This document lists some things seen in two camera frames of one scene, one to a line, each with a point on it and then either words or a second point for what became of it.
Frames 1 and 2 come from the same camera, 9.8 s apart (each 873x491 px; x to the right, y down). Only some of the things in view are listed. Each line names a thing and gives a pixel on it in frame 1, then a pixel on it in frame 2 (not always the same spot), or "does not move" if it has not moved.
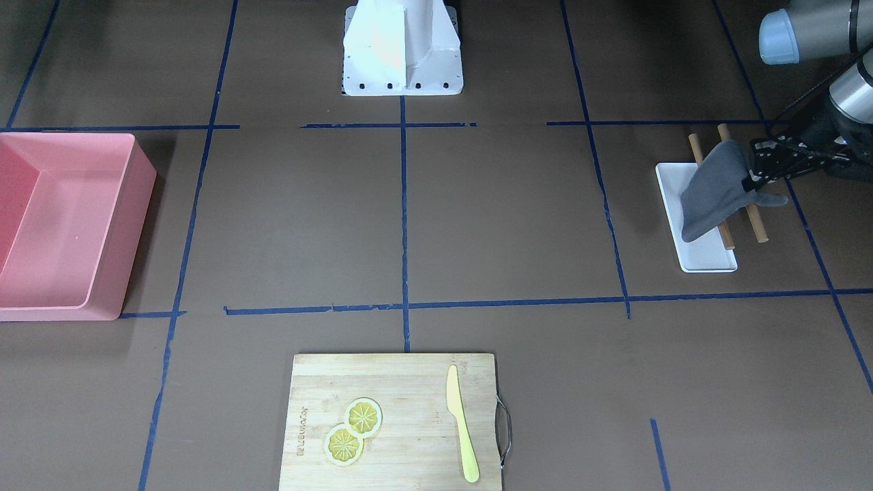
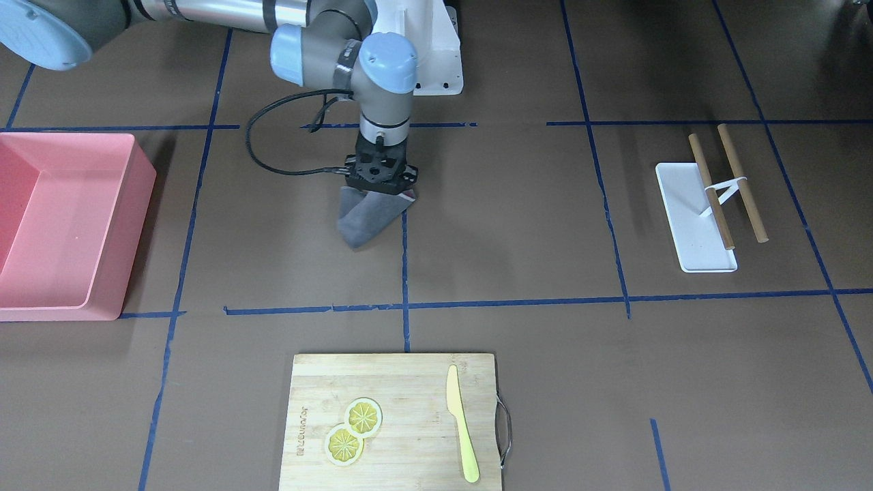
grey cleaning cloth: x=713 y=194 to x=363 y=213
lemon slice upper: x=363 y=417 does not move
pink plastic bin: x=74 y=208 does not move
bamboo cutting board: x=416 y=447 does not move
